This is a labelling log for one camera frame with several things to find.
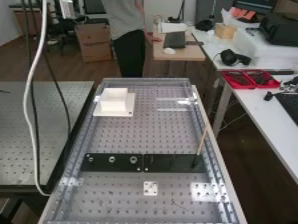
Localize small white square circuit board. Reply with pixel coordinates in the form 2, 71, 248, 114
142, 180, 159, 197

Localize clear box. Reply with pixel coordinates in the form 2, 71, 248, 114
38, 77, 248, 224

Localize small white box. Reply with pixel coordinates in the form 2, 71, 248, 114
91, 87, 136, 118

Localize thin stick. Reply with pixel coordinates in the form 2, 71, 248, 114
191, 114, 214, 168

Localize black plate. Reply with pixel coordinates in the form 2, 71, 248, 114
79, 152, 207, 174

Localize wooden desk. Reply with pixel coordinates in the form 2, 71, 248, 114
151, 31, 207, 79

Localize person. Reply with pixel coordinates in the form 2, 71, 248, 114
99, 0, 163, 79

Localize red tray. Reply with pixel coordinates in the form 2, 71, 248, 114
244, 68, 281, 90
219, 70, 257, 90

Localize black keyboard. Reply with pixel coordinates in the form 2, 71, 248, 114
162, 31, 187, 50
273, 92, 298, 127

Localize cardboard box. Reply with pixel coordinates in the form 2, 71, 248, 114
74, 22, 112, 64

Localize black headphones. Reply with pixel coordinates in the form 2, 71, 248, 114
219, 48, 252, 67

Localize white desk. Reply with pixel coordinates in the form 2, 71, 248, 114
191, 19, 298, 73
211, 73, 298, 186

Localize small wooden box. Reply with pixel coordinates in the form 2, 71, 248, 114
214, 22, 236, 41

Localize black case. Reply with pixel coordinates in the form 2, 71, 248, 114
257, 13, 298, 47

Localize white cable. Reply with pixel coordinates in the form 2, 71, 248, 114
21, 0, 53, 197

